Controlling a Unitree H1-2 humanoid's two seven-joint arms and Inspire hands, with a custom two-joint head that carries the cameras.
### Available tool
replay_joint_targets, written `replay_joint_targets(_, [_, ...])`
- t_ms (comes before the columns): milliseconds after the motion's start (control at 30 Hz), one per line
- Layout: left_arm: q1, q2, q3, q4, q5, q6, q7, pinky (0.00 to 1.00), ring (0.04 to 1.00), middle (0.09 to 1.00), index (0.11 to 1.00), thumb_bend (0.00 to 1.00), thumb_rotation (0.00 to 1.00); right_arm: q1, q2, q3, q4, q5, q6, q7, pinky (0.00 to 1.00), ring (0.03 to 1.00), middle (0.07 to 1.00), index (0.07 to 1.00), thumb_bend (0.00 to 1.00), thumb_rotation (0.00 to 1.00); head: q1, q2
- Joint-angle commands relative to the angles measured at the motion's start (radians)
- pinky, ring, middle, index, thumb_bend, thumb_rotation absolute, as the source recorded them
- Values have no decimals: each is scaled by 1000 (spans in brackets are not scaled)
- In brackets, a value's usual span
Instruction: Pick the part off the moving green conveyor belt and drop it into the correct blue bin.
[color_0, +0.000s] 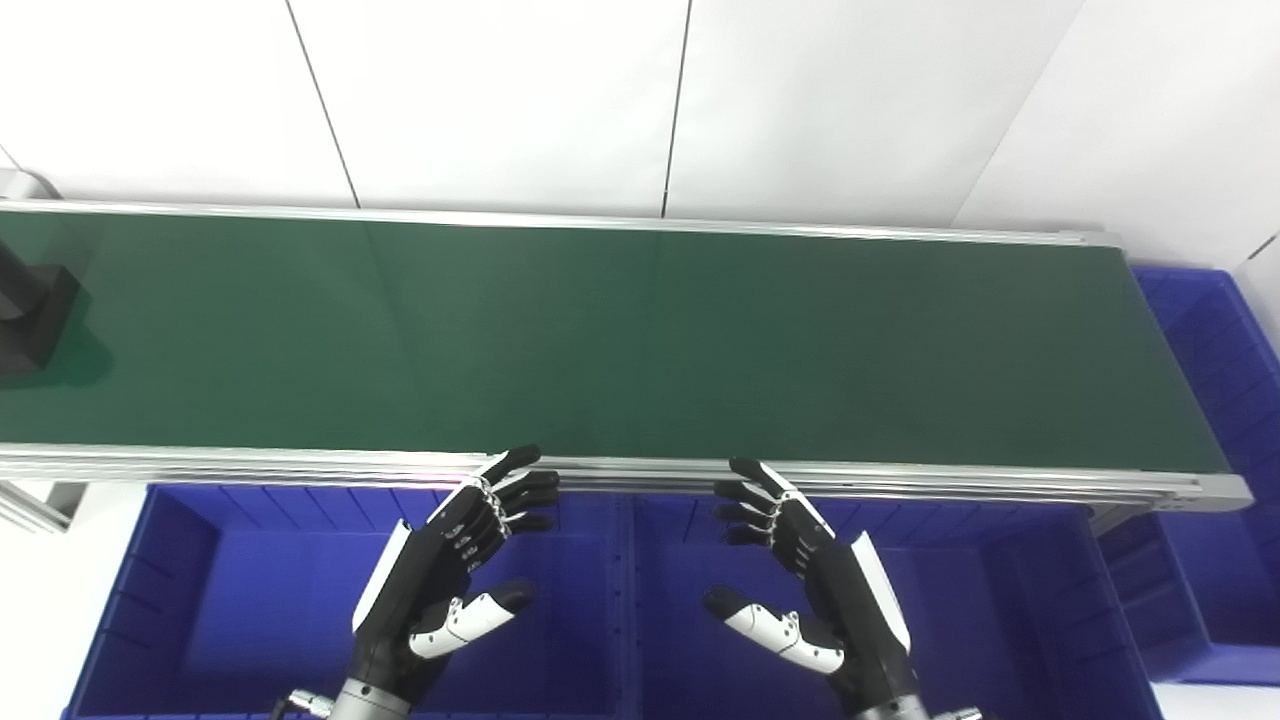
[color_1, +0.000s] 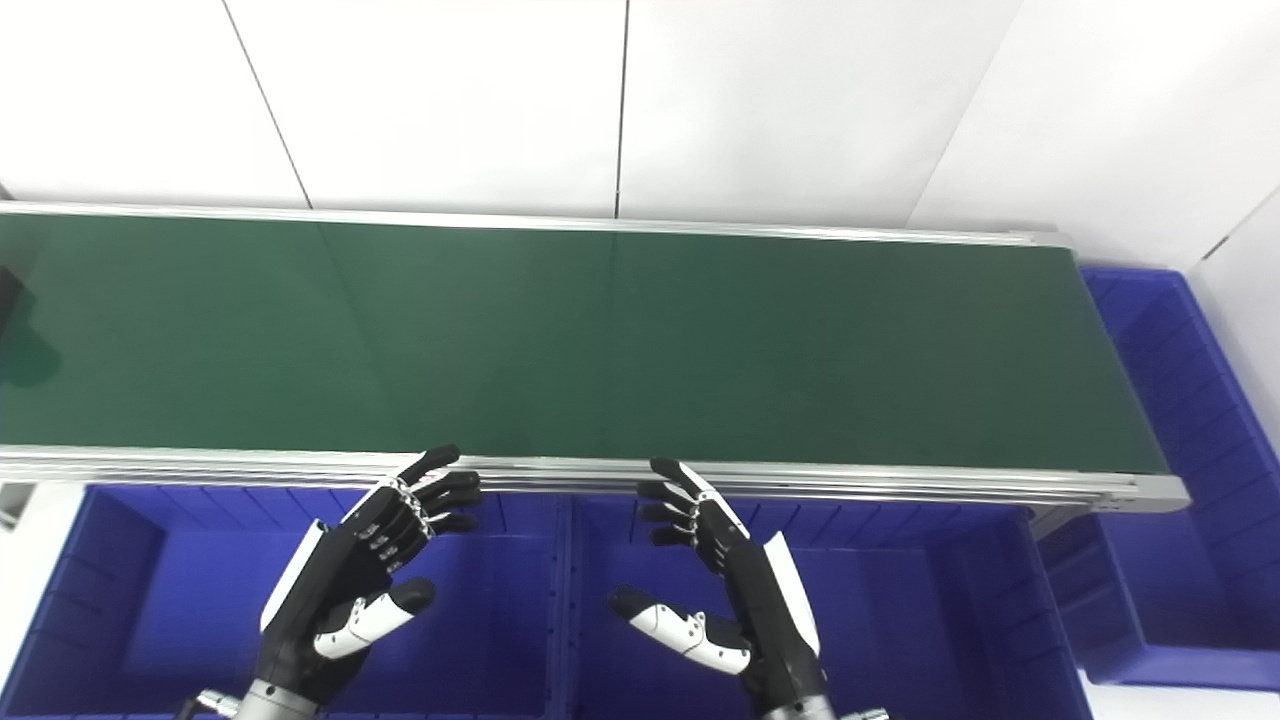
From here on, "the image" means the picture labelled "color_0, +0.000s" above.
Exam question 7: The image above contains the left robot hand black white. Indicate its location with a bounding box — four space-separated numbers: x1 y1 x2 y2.
350 445 561 701

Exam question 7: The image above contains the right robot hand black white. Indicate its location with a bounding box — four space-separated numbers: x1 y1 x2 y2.
703 458 916 713

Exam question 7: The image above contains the black cylinder block part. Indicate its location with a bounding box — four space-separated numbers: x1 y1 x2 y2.
0 240 83 376

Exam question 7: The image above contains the blue plastic bin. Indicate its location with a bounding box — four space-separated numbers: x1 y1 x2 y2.
625 495 1166 720
62 483 636 720
1095 265 1280 686

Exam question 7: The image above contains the aluminium conveyor support leg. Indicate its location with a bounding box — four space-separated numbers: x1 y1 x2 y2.
0 480 89 533

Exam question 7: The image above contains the left wrist cable connector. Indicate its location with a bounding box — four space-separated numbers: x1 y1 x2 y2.
272 690 336 720

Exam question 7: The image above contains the green conveyor belt aluminium frame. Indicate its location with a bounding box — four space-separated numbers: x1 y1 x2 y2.
0 170 1256 533

